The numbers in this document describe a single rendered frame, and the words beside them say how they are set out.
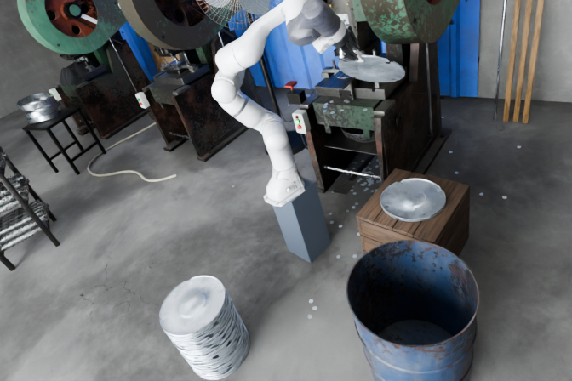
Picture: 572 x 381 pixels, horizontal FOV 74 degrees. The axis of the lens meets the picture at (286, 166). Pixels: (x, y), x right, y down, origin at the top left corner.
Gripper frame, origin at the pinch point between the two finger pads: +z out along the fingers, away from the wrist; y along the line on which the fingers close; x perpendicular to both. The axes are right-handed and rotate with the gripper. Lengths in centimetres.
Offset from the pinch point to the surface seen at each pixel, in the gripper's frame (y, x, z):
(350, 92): 1, 26, 50
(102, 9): 86, 333, 58
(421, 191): -47, -22, 49
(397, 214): -60, -16, 37
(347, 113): -10, 27, 53
